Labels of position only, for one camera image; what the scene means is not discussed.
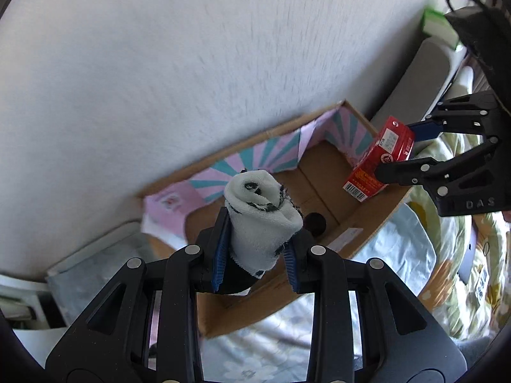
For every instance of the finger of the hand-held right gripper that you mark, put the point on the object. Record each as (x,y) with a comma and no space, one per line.
(403,173)
(424,129)

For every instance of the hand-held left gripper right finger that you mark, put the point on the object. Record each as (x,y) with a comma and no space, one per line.
(290,264)

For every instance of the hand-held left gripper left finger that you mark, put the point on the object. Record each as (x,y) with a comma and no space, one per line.
(221,249)

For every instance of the red packet box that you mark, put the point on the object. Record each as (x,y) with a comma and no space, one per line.
(379,155)

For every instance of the white black-spotted sock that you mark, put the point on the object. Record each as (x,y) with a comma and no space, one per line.
(255,223)

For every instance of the cardboard box with pink lining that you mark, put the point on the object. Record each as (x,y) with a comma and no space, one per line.
(319,167)

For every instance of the grey cushion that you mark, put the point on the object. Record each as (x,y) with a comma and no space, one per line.
(415,83)

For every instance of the black round object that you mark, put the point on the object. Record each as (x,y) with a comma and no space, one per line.
(315,223)

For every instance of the grey flat device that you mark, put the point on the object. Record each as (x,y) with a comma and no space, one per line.
(471,259)

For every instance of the floral blanket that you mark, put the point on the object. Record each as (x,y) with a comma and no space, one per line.
(443,279)

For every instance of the green white box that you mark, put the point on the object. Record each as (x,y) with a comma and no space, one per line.
(433,24)

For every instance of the black bag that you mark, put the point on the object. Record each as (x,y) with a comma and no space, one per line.
(487,40)

